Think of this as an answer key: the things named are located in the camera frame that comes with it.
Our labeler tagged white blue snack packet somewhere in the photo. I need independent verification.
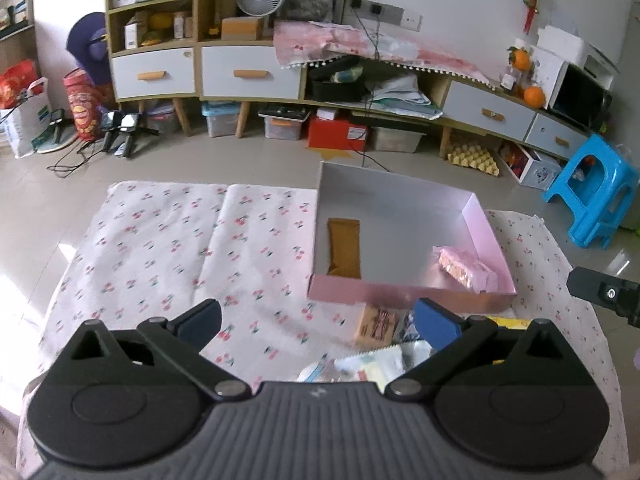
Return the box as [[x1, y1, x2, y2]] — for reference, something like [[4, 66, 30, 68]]
[[296, 346, 406, 390]]

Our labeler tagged beige biscuit packet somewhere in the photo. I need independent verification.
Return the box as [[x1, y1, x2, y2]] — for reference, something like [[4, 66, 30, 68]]
[[354, 304, 406, 350]]

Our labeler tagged pink snack packet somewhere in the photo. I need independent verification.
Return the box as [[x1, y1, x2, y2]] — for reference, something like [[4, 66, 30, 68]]
[[434, 246, 499, 294]]

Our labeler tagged yellow cracker packet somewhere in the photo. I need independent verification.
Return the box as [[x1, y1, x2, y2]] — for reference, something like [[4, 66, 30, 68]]
[[489, 316, 530, 330]]

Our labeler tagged cherry print white cloth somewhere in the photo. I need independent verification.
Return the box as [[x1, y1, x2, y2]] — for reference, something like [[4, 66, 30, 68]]
[[38, 181, 629, 471]]

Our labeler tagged pink cardboard box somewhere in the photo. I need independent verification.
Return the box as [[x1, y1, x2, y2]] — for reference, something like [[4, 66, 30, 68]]
[[307, 162, 516, 313]]

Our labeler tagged blue plastic stool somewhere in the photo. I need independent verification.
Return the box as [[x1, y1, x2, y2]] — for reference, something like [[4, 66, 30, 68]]
[[542, 133, 639, 248]]

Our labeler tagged brown wafer snack packet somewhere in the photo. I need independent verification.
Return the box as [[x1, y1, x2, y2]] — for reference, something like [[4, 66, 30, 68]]
[[328, 218, 361, 280]]

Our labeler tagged white toy box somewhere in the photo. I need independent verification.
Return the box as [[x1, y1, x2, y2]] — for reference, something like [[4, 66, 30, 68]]
[[498, 140, 562, 191]]

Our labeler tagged yellow egg tray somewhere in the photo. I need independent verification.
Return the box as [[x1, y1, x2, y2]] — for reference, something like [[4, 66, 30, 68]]
[[446, 143, 500, 177]]

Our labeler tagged grey storage bin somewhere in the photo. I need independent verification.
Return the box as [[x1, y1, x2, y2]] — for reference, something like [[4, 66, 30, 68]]
[[372, 127, 423, 154]]

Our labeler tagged black white microwave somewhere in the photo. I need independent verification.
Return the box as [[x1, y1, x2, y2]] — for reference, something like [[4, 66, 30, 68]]
[[530, 47, 612, 132]]

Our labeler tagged lower orange fruit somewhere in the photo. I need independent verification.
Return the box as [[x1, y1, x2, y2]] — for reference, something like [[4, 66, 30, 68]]
[[523, 86, 547, 110]]

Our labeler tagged orange fruit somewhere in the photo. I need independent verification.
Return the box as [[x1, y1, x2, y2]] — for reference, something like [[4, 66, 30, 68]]
[[508, 46, 530, 73], [523, 86, 547, 110]]

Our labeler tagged clear storage bin blue lid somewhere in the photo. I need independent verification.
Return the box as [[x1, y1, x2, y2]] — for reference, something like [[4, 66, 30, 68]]
[[201, 101, 241, 138]]

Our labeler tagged black handheld device on floor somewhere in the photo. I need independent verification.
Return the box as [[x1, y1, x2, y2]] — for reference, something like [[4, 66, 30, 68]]
[[101, 110, 160, 159]]

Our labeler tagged clear storage bin black lid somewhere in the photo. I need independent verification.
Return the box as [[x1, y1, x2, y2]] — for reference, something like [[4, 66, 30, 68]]
[[258, 103, 311, 141]]

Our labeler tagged red cardboard box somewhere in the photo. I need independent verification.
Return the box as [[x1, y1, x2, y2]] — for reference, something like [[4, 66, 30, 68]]
[[307, 116, 368, 152]]

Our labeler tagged upper orange fruit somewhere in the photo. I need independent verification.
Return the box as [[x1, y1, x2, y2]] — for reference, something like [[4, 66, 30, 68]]
[[508, 46, 530, 73]]

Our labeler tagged red cylindrical snack tin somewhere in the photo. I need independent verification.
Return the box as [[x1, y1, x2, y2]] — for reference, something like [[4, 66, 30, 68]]
[[63, 68, 102, 142]]

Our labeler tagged white shopping bag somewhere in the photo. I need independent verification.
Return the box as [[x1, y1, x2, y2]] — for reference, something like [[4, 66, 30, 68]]
[[1, 77, 52, 158]]

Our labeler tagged wooden white tv cabinet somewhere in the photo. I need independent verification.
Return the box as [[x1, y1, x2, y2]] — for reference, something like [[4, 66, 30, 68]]
[[105, 0, 588, 159]]

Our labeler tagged pink cloth on cabinet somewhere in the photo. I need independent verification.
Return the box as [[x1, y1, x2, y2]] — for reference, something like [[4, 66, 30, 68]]
[[273, 21, 495, 89]]

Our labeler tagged purple round cushion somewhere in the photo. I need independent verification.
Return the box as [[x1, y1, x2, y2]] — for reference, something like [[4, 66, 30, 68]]
[[66, 12, 112, 86]]

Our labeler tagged black power cable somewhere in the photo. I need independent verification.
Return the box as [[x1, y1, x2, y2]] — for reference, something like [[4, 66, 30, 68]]
[[349, 0, 392, 174]]

